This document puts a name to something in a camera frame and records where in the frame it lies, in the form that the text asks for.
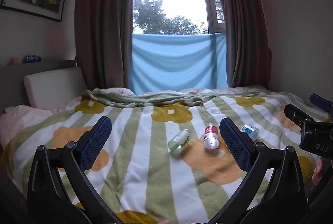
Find floral striped blanket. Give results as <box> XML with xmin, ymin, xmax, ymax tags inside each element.
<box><xmin>5</xmin><ymin>87</ymin><xmax>333</xmax><ymax>224</ymax></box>

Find grey headboard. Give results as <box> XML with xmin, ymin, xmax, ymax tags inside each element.
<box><xmin>0</xmin><ymin>60</ymin><xmax>78</xmax><ymax>116</ymax></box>

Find green label plastic bottle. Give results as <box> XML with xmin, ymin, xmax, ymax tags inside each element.
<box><xmin>167</xmin><ymin>129</ymin><xmax>191</xmax><ymax>154</ymax></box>

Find brown curtain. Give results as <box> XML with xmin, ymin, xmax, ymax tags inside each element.
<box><xmin>209</xmin><ymin>0</ymin><xmax>272</xmax><ymax>90</ymax></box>
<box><xmin>74</xmin><ymin>0</ymin><xmax>139</xmax><ymax>92</ymax></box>

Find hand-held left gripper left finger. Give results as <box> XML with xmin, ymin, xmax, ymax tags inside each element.
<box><xmin>27</xmin><ymin>116</ymin><xmax>116</xmax><ymax>224</ymax></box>

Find blue label plastic bottle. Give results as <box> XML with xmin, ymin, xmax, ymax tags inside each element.
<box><xmin>241</xmin><ymin>124</ymin><xmax>260</xmax><ymax>141</ymax></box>

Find light blue cloth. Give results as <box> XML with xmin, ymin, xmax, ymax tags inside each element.
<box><xmin>129</xmin><ymin>33</ymin><xmax>230</xmax><ymax>96</ymax></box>

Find person's right hand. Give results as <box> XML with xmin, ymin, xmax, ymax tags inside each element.
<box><xmin>311</xmin><ymin>157</ymin><xmax>326</xmax><ymax>186</ymax></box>

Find pale pink bed sheet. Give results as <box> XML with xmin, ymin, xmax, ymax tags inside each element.
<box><xmin>0</xmin><ymin>96</ymin><xmax>84</xmax><ymax>148</ymax></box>

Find red label plastic bottle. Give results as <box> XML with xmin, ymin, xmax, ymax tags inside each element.
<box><xmin>203</xmin><ymin>122</ymin><xmax>219</xmax><ymax>150</ymax></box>

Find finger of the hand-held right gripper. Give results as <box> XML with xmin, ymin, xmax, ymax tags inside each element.
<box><xmin>309</xmin><ymin>93</ymin><xmax>333</xmax><ymax>121</ymax></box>
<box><xmin>284</xmin><ymin>103</ymin><xmax>314</xmax><ymax>134</ymax></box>

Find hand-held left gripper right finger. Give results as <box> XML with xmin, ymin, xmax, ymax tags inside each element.
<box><xmin>208</xmin><ymin>117</ymin><xmax>309</xmax><ymax>224</ymax></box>

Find white headboard cushion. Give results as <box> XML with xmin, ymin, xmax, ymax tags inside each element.
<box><xmin>24</xmin><ymin>66</ymin><xmax>88</xmax><ymax>110</ymax></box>

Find tree outside window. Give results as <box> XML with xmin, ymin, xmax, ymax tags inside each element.
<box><xmin>133</xmin><ymin>0</ymin><xmax>209</xmax><ymax>35</ymax></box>

